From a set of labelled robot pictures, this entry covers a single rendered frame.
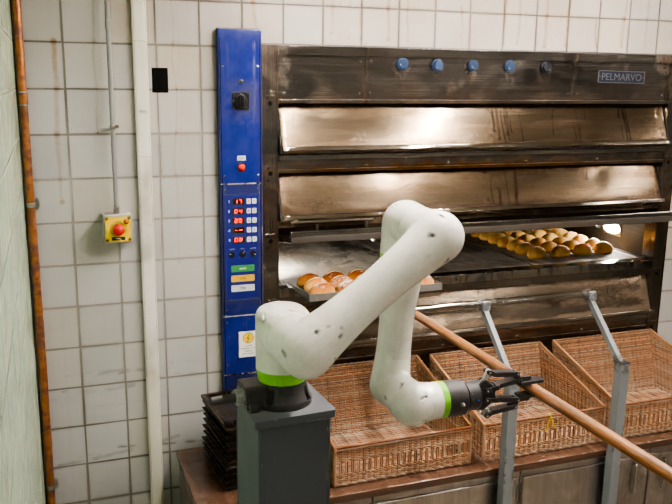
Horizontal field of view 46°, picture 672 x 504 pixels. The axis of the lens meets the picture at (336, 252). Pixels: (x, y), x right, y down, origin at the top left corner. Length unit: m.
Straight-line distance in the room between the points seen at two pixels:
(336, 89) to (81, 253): 1.12
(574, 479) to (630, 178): 1.36
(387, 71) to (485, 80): 0.43
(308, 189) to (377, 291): 1.34
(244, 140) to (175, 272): 0.55
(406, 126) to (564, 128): 0.74
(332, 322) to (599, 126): 2.16
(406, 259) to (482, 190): 1.60
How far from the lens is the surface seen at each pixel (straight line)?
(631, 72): 3.77
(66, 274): 2.97
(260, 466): 1.96
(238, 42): 2.93
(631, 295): 3.95
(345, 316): 1.77
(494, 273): 3.48
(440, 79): 3.26
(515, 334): 3.63
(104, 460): 3.22
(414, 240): 1.82
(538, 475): 3.24
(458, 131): 3.29
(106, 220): 2.86
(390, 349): 2.05
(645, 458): 1.87
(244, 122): 2.94
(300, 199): 3.06
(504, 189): 3.43
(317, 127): 3.05
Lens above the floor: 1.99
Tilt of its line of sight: 12 degrees down
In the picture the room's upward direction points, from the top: 1 degrees clockwise
